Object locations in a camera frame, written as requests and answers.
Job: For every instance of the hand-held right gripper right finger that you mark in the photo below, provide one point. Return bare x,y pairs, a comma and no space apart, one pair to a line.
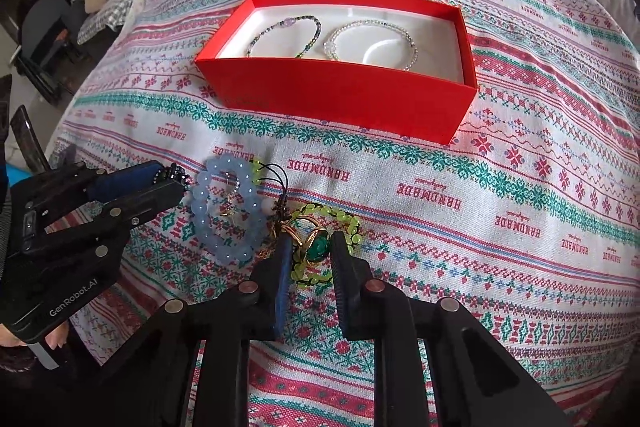
344,287

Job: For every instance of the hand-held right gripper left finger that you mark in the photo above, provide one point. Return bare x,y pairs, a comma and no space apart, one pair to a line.
282,279

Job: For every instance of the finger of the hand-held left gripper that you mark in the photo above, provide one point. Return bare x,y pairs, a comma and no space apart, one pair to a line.
125,183
150,203

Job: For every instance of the black hair clip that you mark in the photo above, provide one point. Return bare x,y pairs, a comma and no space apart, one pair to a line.
172,174

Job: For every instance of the red cardboard box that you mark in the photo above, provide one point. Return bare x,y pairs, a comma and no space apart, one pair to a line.
350,99

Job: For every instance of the patterned woven tablecloth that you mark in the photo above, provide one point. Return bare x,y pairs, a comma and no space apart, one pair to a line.
450,217

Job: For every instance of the grey checked cloth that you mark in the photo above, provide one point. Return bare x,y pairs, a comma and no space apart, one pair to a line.
107,14

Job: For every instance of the black chair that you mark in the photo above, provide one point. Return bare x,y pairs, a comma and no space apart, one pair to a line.
45,32

